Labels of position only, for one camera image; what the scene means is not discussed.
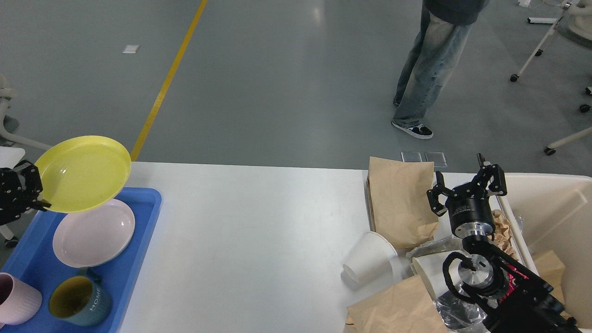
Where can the red foil wrapper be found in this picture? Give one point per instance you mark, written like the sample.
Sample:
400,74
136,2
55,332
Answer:
516,278

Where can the lower brown paper bag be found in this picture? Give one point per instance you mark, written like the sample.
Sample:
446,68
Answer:
404,307

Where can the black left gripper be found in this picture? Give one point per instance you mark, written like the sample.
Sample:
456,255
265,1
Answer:
25,175

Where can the clear plastic wrap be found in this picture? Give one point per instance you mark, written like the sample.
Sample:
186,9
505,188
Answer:
458,316

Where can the floor outlet plate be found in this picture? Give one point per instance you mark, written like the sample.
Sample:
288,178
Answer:
438,158

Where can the large brown paper bag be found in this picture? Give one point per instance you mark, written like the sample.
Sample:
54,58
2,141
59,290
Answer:
400,211

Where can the yellow plastic plate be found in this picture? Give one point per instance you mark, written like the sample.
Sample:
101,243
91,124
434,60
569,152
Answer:
83,173

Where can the white rolling stand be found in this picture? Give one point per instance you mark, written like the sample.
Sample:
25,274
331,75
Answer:
540,48

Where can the crumpled brown paper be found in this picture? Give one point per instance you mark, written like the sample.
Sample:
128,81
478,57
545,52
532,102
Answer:
502,237

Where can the white paper cup lying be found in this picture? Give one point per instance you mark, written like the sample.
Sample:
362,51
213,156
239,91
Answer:
369,258

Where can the cardboard piece in bin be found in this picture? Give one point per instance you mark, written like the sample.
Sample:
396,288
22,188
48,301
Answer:
551,269

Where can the blue plastic tray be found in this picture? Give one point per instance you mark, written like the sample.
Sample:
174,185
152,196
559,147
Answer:
33,261

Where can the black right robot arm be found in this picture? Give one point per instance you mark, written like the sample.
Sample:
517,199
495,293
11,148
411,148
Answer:
513,297

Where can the beige plastic bin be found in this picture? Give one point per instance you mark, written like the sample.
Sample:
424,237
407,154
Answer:
557,214

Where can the teal mug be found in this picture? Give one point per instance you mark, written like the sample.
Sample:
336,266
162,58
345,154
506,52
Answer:
81,300

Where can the pink ribbed cup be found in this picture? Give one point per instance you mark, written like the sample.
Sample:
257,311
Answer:
19,301

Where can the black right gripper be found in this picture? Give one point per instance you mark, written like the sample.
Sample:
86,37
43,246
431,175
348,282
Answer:
468,207

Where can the person in jeans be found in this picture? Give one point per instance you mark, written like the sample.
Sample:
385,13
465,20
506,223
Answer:
444,29

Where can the pink plate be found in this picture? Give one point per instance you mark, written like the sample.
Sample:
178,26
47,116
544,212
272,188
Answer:
94,237

